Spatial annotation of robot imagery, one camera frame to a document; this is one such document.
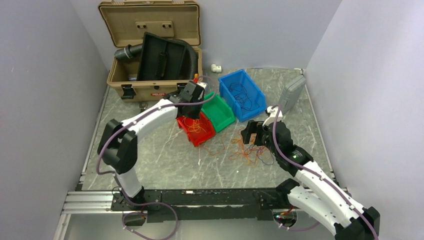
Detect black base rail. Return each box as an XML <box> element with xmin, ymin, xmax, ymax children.
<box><xmin>110</xmin><ymin>188</ymin><xmax>293</xmax><ymax>223</ymax></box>

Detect green plastic bin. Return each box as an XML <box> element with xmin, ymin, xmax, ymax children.
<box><xmin>201</xmin><ymin>92</ymin><xmax>236</xmax><ymax>133</ymax></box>

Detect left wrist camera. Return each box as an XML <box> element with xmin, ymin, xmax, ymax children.
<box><xmin>193</xmin><ymin>73</ymin><xmax>209</xmax><ymax>95</ymax></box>

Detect yellow wires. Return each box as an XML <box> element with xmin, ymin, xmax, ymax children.
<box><xmin>184</xmin><ymin>118</ymin><xmax>208</xmax><ymax>135</ymax></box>

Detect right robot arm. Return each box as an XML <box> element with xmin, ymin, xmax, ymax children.
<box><xmin>240</xmin><ymin>120</ymin><xmax>381</xmax><ymax>240</ymax></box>

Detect white pipe fitting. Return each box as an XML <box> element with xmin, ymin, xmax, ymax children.
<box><xmin>210</xmin><ymin>63</ymin><xmax>222</xmax><ymax>73</ymax></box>

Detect blue plastic bin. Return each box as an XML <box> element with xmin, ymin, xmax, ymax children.
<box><xmin>218</xmin><ymin>69</ymin><xmax>267</xmax><ymax>122</ymax></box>

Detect tan open toolbox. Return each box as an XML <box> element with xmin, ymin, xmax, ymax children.
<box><xmin>98</xmin><ymin>0</ymin><xmax>203</xmax><ymax>102</ymax></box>

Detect metal wrench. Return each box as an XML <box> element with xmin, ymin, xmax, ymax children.
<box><xmin>138</xmin><ymin>101</ymin><xmax>149</xmax><ymax>113</ymax></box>

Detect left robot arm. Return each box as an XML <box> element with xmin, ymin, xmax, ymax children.
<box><xmin>97</xmin><ymin>80</ymin><xmax>208</xmax><ymax>210</ymax></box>

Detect purple wires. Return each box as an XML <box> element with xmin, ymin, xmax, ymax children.
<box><xmin>226</xmin><ymin>82</ymin><xmax>261</xmax><ymax>112</ymax></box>

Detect grey plastic case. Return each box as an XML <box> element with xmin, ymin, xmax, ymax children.
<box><xmin>278</xmin><ymin>75</ymin><xmax>306</xmax><ymax>114</ymax></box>

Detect black tray in toolbox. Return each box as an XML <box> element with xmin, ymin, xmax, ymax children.
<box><xmin>136</xmin><ymin>32</ymin><xmax>187</xmax><ymax>81</ymax></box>

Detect black corrugated hose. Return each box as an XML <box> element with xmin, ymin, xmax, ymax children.
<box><xmin>114</xmin><ymin>39</ymin><xmax>199</xmax><ymax>81</ymax></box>

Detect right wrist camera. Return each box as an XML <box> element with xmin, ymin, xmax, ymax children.
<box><xmin>262</xmin><ymin>105</ymin><xmax>283</xmax><ymax>127</ymax></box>

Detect red plastic bin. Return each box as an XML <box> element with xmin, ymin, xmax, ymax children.
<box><xmin>176</xmin><ymin>112</ymin><xmax>216</xmax><ymax>147</ymax></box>

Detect orange wire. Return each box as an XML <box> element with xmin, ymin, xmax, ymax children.
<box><xmin>198</xmin><ymin>127</ymin><xmax>276</xmax><ymax>168</ymax></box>

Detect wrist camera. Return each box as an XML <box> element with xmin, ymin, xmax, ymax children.
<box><xmin>262</xmin><ymin>105</ymin><xmax>283</xmax><ymax>127</ymax></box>
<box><xmin>193</xmin><ymin>73</ymin><xmax>209</xmax><ymax>95</ymax></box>

